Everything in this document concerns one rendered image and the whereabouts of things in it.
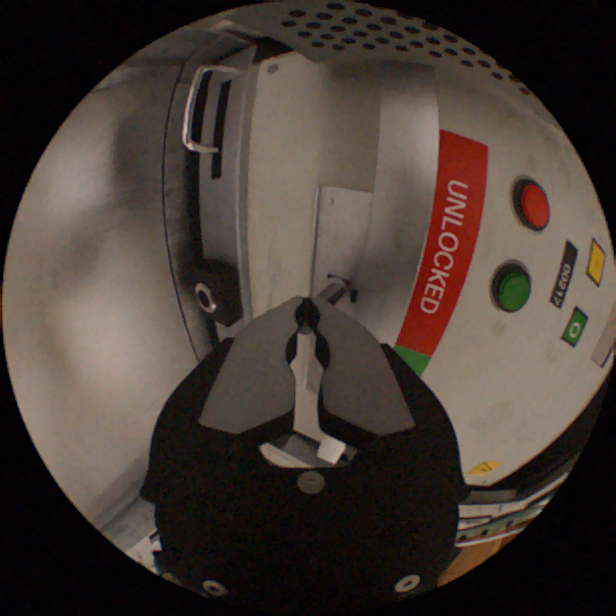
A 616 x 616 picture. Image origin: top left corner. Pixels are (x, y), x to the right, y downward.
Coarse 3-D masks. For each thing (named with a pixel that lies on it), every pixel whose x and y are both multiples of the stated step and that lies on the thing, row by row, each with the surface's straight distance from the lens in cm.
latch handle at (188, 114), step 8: (200, 72) 22; (192, 80) 22; (200, 80) 22; (192, 88) 21; (192, 96) 21; (192, 104) 21; (184, 112) 21; (192, 112) 20; (184, 120) 20; (184, 128) 20; (184, 136) 20; (184, 144) 20; (192, 144) 20; (200, 144) 20; (200, 152) 20; (208, 152) 21; (216, 152) 21
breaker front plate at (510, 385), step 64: (320, 64) 20; (256, 128) 20; (320, 128) 17; (448, 128) 15; (512, 128) 17; (256, 192) 19; (320, 192) 16; (512, 192) 16; (576, 192) 20; (256, 256) 20; (320, 256) 16; (512, 256) 16; (512, 320) 18; (448, 384) 20; (512, 384) 22; (576, 384) 29; (512, 448) 35
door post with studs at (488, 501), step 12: (264, 444) 43; (276, 444) 44; (276, 456) 44; (288, 456) 41; (480, 492) 56; (492, 492) 59; (504, 492) 62; (468, 504) 53; (480, 504) 56; (492, 504) 56; (504, 504) 60
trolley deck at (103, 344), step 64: (64, 128) 24; (128, 128) 24; (64, 192) 22; (128, 192) 23; (64, 256) 22; (128, 256) 23; (64, 320) 23; (128, 320) 25; (64, 384) 27; (128, 384) 28; (64, 448) 33; (128, 448) 35
